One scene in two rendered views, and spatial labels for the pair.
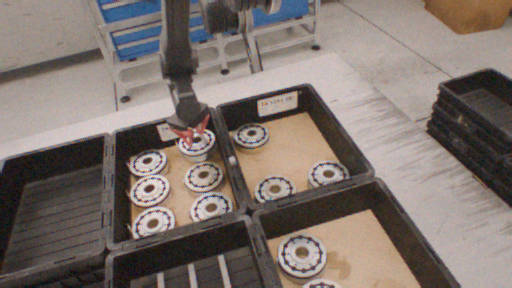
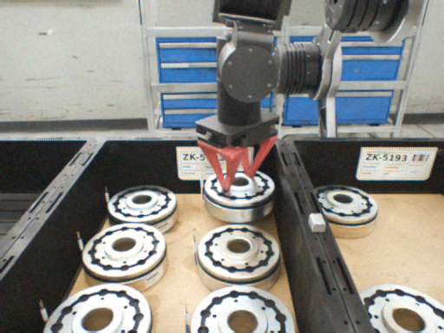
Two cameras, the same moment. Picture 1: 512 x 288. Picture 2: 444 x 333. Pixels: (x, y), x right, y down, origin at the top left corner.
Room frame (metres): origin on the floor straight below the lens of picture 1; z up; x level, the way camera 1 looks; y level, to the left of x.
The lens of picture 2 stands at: (0.29, 0.09, 1.15)
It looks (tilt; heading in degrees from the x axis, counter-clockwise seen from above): 28 degrees down; 10
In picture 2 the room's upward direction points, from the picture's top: straight up
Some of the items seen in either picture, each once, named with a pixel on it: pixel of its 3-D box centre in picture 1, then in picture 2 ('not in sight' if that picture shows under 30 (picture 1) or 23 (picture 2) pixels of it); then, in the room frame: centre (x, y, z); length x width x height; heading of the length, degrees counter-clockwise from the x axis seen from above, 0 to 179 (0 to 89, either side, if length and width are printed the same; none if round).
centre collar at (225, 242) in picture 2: (203, 175); (238, 247); (0.63, 0.14, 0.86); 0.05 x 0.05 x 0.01
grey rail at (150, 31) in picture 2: not in sight; (283, 30); (2.59, 0.15, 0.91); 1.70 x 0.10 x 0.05; 104
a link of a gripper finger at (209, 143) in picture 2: (189, 130); (232, 156); (0.73, 0.16, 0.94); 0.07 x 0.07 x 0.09; 55
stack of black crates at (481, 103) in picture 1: (481, 138); not in sight; (1.09, -1.04, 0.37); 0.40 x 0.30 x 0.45; 14
